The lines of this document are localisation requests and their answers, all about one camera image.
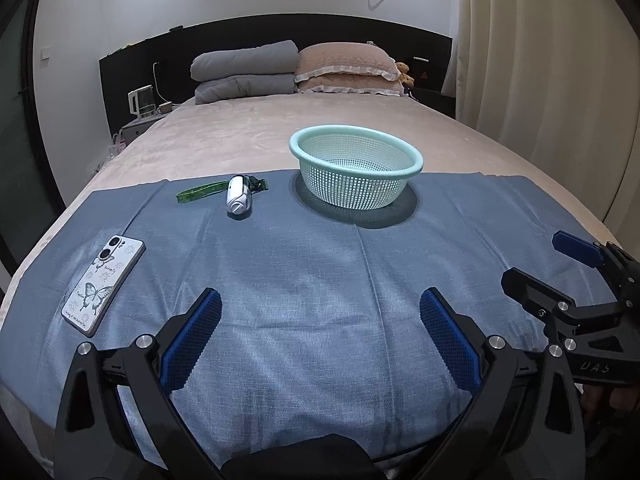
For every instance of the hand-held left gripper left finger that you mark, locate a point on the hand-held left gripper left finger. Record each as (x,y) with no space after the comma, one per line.
(192,332)

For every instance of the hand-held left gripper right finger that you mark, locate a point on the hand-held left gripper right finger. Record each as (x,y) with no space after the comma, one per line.
(450,337)

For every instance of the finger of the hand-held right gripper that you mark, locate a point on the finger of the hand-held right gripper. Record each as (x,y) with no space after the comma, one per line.
(580,249)
(530,287)

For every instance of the mint green plastic basket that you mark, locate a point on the mint green plastic basket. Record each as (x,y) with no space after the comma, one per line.
(357,170)

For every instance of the person's right hand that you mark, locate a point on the person's right hand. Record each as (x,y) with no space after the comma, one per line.
(610,402)

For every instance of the butterfly print phone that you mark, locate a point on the butterfly print phone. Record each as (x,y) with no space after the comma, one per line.
(102,285)

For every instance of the blue cloth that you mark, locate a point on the blue cloth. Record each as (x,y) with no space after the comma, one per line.
(310,260)

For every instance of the white handheld fan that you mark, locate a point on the white handheld fan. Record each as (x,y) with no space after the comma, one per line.
(237,195)

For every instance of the beige curtain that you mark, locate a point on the beige curtain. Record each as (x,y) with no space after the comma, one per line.
(550,75)

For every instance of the black nightstand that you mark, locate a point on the black nightstand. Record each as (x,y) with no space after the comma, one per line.
(435,102)

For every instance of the white nightstand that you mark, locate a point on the white nightstand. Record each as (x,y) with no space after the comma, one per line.
(135,127)

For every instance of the white cup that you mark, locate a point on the white cup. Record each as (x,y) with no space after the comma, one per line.
(164,107)

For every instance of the white electric kettle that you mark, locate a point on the white electric kettle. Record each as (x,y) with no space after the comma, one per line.
(141,102)

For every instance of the brown teddy bear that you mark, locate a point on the brown teddy bear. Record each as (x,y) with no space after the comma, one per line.
(404,72)

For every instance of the grey folded quilt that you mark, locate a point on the grey folded quilt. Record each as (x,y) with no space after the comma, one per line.
(245,60)
(245,87)

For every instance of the black headboard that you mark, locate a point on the black headboard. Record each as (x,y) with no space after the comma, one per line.
(150,75)

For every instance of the pink ruffled pillow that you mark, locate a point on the pink ruffled pillow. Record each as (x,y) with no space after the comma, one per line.
(345,85)
(345,60)

